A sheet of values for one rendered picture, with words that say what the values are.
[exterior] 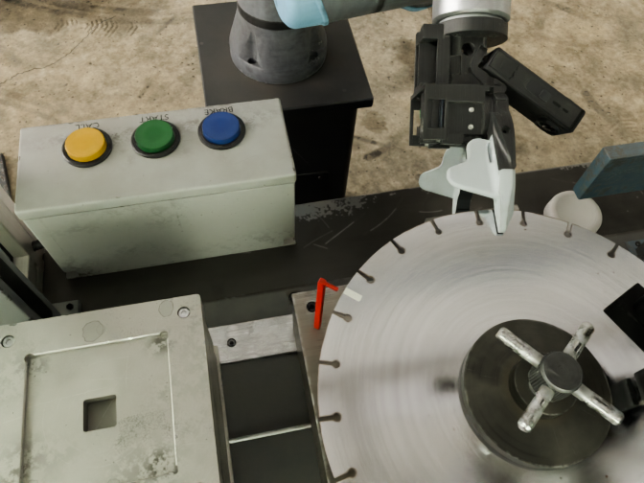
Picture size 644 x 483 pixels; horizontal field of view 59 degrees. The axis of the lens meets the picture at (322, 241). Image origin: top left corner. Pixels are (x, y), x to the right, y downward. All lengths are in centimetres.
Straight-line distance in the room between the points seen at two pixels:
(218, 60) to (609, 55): 169
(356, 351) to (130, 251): 34
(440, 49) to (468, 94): 5
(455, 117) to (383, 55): 152
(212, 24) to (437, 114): 52
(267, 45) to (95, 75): 127
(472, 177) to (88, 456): 40
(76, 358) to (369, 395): 25
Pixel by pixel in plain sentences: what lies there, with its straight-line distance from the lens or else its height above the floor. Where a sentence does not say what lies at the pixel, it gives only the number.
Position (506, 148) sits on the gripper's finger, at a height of 98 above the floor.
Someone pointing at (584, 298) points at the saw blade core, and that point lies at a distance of 52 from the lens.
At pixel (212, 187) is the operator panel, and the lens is 59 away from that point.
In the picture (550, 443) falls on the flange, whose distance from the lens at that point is 46.
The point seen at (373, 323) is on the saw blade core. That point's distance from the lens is 46.
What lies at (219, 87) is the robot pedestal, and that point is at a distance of 89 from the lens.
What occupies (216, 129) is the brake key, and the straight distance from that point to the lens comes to 62.
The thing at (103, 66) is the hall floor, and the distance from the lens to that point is 209.
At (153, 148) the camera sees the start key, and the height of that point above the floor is 91.
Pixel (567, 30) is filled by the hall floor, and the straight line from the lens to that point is 238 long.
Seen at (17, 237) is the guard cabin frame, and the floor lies 82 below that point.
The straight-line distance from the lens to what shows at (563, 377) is 43.
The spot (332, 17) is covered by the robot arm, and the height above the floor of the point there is 96.
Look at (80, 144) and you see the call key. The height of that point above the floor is 91.
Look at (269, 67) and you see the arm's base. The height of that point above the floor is 78.
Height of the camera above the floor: 137
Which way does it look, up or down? 60 degrees down
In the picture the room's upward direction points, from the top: 5 degrees clockwise
